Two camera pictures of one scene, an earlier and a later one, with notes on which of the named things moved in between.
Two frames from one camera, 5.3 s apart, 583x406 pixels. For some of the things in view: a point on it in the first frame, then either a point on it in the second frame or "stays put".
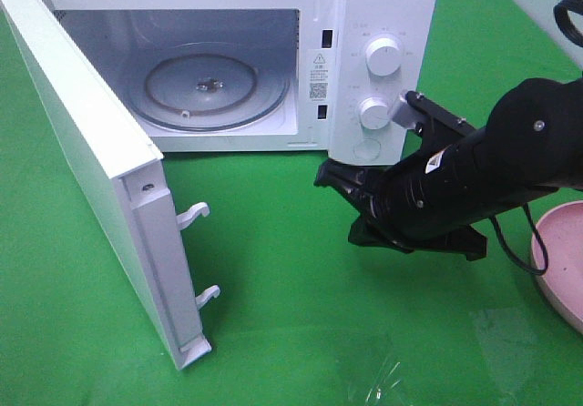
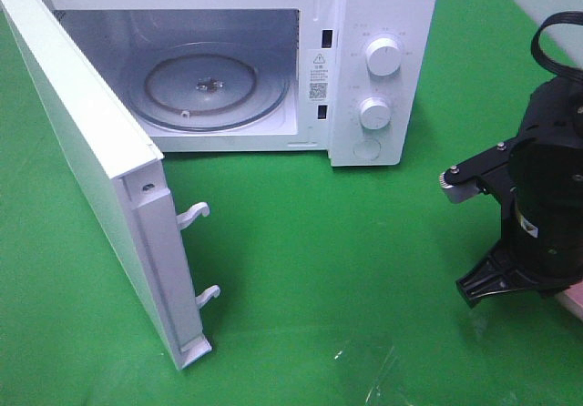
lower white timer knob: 374,113 stays put
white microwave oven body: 299,62 stays put
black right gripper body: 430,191 to 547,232
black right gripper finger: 357,182 to 497,271
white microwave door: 124,176 stays put
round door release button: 366,149 stays put
